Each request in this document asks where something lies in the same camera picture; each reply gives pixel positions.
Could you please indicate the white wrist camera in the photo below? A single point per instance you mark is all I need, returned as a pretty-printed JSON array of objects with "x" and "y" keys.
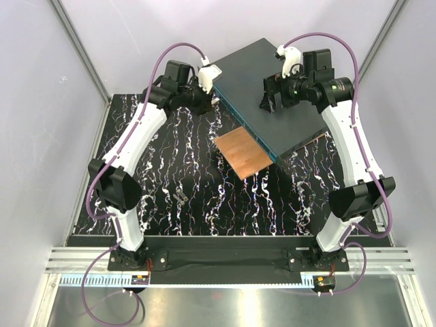
[
  {"x": 207, "y": 74},
  {"x": 291, "y": 58}
]

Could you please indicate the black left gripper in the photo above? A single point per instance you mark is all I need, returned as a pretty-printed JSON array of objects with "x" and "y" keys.
[{"x": 205, "y": 104}]

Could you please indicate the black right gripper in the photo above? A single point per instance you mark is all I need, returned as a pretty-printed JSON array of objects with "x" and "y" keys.
[{"x": 276, "y": 83}]

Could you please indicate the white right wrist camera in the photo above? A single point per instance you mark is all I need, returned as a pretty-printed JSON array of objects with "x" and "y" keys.
[{"x": 291, "y": 58}]

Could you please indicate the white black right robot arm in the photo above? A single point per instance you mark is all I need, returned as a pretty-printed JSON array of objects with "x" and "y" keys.
[{"x": 366, "y": 187}]

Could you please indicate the black marble pattern mat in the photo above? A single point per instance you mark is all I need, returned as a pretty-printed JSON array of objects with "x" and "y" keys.
[{"x": 286, "y": 199}]

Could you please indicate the dark grey network switch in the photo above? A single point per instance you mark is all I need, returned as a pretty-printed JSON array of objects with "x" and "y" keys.
[{"x": 281, "y": 113}]

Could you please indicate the aluminium rail frame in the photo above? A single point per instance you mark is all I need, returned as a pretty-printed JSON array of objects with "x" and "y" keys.
[{"x": 380, "y": 260}]

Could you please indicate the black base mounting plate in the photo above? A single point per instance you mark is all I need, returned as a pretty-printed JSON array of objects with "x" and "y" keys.
[{"x": 227, "y": 260}]

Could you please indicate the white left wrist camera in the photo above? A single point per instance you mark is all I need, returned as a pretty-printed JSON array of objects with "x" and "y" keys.
[{"x": 207, "y": 74}]

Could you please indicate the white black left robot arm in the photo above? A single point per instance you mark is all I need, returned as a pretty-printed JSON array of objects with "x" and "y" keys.
[{"x": 180, "y": 86}]

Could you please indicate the brown wooden board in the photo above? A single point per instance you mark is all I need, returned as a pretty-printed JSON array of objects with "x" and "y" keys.
[{"x": 245, "y": 156}]

